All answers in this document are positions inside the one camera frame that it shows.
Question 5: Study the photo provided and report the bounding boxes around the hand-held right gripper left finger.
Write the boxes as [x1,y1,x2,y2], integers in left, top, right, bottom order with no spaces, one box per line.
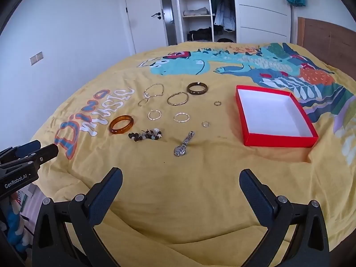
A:
[32,167,123,267]

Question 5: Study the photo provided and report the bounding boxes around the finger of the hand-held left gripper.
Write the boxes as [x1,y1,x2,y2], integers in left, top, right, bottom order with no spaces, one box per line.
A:
[17,144,59,170]
[0,140,42,164]

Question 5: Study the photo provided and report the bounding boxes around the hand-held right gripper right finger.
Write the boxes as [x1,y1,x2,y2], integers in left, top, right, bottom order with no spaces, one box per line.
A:
[239,168,330,267]

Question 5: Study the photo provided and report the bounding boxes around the amber resin bangle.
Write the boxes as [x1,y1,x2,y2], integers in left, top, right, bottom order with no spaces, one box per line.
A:
[109,115,134,135]

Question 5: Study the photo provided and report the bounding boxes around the brown beaded bracelet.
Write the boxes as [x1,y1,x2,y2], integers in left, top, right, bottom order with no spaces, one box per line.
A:
[128,129,162,141]

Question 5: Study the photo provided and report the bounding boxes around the silver wristwatch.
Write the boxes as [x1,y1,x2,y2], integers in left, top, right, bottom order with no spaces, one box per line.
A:
[174,131,195,157]

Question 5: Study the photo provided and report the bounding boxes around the red cardboard box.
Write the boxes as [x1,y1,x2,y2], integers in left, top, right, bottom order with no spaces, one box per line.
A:
[235,85,319,147]

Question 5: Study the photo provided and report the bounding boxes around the thin gold bangle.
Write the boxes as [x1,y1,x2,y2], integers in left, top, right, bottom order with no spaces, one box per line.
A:
[167,92,189,107]

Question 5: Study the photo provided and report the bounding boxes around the picture book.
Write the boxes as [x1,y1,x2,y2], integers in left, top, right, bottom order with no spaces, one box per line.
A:
[15,185,41,210]

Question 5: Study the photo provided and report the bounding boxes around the blue plush toy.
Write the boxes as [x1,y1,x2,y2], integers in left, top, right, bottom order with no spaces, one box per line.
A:
[6,200,30,253]

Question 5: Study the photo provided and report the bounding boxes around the yellow dinosaur printed blanket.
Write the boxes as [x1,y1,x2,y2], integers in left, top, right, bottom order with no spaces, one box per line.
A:
[29,42,356,267]

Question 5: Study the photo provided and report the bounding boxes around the dark brown bangle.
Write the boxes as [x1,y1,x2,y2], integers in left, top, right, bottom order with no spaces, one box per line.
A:
[186,82,208,95]

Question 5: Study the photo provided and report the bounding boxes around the white door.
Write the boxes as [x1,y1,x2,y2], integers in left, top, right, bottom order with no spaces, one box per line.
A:
[122,0,170,55]

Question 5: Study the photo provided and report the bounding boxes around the folded dark clothes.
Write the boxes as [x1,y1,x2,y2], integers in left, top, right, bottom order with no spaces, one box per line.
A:
[187,27,213,42]

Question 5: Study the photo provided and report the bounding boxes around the wooden headboard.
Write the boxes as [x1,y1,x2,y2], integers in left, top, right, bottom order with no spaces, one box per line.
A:
[297,17,356,71]

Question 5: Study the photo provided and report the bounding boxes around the grey puffer jacket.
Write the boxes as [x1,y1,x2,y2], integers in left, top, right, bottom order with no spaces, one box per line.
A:
[214,0,236,31]

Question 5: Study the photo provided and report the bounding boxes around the white wardrobe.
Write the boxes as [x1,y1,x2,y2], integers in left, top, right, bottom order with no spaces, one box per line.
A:
[167,0,295,45]

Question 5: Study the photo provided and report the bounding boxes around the folded beige clothes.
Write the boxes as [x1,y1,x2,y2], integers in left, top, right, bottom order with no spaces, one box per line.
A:
[183,7,210,16]

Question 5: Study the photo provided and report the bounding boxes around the thin gold chain necklace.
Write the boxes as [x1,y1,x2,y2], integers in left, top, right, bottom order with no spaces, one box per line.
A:
[138,83,164,107]

